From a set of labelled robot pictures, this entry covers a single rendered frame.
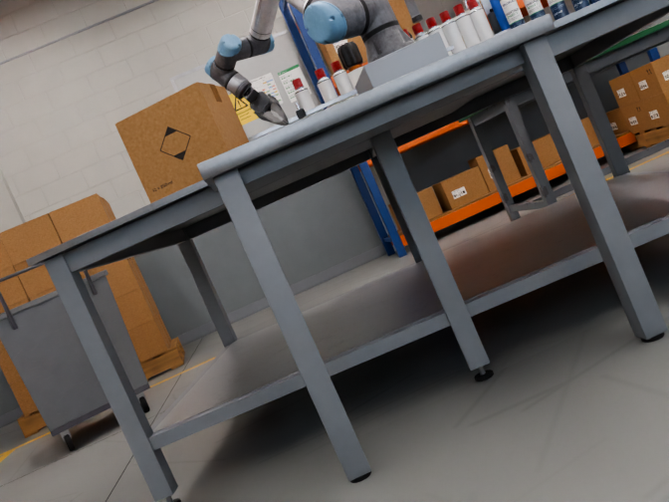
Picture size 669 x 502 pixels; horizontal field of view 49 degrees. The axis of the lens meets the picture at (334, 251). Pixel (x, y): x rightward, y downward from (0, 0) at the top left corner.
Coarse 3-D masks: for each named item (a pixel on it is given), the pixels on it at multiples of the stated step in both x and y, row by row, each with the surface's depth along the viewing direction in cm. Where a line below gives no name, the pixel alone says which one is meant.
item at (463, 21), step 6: (456, 6) 258; (462, 6) 259; (456, 12) 259; (462, 12) 258; (456, 18) 259; (462, 18) 257; (468, 18) 258; (462, 24) 258; (468, 24) 257; (462, 30) 259; (468, 30) 258; (474, 30) 258; (462, 36) 260; (468, 36) 258; (474, 36) 258; (468, 42) 259; (474, 42) 258; (480, 42) 259
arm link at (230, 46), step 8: (224, 40) 253; (232, 40) 254; (240, 40) 256; (224, 48) 253; (232, 48) 253; (240, 48) 256; (248, 48) 259; (216, 56) 258; (224, 56) 255; (232, 56) 255; (240, 56) 258; (248, 56) 261; (216, 64) 260; (224, 64) 258; (232, 64) 259
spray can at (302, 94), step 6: (300, 78) 264; (294, 84) 264; (300, 84) 263; (300, 90) 262; (306, 90) 263; (300, 96) 263; (306, 96) 263; (300, 102) 263; (306, 102) 262; (312, 102) 263; (306, 108) 263; (312, 108) 263; (312, 114) 263
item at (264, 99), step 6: (246, 84) 262; (240, 90) 262; (240, 96) 264; (258, 96) 261; (264, 96) 261; (258, 102) 261; (264, 102) 261; (252, 108) 262; (258, 108) 261; (264, 108) 261; (270, 108) 267
